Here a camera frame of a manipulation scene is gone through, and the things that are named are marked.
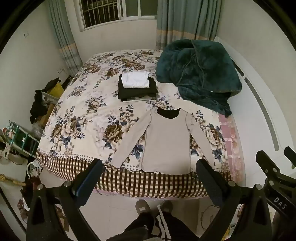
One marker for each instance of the grey-blue curtain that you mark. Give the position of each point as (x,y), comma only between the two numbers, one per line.
(66,39)
(182,20)

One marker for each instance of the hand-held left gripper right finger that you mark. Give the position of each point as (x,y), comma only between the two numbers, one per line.
(208,183)

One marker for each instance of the wooden stick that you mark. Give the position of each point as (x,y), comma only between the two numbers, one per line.
(11,180)

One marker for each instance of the grey slipper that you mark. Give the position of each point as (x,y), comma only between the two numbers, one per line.
(167,205)
(143,207)

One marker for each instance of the yellow box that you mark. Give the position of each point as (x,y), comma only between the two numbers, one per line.
(56,91)

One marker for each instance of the pink bed sheet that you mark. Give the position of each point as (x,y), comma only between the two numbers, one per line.
(230,139)

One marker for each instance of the person's legs in black pants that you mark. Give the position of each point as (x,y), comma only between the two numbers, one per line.
(166,228)

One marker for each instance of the black cloth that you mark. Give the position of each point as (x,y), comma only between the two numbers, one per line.
(38,106)

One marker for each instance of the bed with floral sheet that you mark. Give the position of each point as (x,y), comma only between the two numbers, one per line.
(92,111)

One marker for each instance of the grey long-sleeve shirt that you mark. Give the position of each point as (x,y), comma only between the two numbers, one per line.
(165,143)

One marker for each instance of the folded black clothes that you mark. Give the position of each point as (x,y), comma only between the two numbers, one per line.
(138,93)

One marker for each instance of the green storage rack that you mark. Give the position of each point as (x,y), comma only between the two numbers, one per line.
(22,140)

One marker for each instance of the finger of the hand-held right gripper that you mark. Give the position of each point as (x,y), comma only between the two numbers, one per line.
(267,163)
(291,156)

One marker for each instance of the folded white cloth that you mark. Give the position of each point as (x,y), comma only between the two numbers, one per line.
(135,80)

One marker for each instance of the white headboard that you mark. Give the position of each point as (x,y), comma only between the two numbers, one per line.
(259,92)

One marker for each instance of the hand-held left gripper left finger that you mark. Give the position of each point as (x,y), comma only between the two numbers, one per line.
(80,185)

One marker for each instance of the barred window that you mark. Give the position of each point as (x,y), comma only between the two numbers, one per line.
(115,11)

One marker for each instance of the dark teal plush blanket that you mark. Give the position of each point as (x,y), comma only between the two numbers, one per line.
(196,69)

